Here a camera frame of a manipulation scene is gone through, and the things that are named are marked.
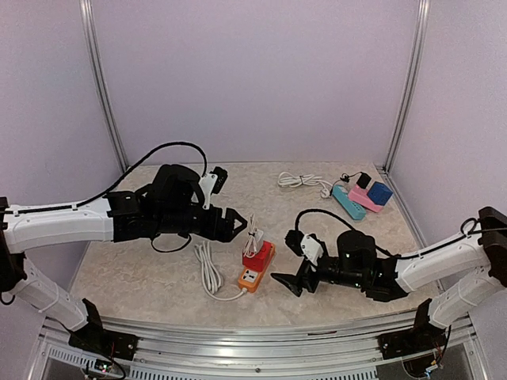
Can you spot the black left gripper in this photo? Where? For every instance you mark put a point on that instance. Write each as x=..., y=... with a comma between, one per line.
x=225, y=233

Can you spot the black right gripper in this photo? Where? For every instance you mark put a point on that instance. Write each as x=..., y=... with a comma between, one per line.
x=294, y=283

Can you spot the white usb charger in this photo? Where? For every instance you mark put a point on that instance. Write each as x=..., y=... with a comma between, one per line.
x=258, y=239

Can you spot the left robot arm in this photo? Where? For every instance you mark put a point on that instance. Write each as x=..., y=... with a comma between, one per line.
x=177, y=201

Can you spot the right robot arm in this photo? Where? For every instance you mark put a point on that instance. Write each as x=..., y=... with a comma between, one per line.
x=479, y=249

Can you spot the black plug adapter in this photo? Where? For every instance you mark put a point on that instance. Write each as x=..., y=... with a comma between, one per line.
x=363, y=181

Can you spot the red cube adapter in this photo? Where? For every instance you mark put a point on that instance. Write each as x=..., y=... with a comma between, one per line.
x=261, y=260

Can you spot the orange power strip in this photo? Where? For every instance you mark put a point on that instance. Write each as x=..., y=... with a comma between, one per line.
x=249, y=280

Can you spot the teal power strip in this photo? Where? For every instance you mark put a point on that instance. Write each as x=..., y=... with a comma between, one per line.
x=353, y=209

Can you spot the pink power strip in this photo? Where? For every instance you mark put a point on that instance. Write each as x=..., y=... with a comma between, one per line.
x=360, y=196

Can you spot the blue cube adapter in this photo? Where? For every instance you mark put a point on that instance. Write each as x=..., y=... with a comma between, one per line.
x=379, y=194

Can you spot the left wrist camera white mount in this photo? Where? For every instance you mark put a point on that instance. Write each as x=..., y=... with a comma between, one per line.
x=212, y=183

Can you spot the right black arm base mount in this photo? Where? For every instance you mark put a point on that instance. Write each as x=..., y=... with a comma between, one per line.
x=422, y=336

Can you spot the aluminium front rail frame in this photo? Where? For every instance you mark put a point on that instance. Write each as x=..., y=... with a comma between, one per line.
x=319, y=351

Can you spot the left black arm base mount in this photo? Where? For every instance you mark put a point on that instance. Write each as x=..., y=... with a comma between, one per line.
x=93, y=337

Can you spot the left aluminium corner post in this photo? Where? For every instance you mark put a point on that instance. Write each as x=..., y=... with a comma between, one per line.
x=90, y=33

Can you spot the aluminium corner post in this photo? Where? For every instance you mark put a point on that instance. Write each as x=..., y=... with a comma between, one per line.
x=409, y=84
x=90, y=33

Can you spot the right aluminium corner post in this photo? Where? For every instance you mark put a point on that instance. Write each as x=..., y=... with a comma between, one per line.
x=409, y=84

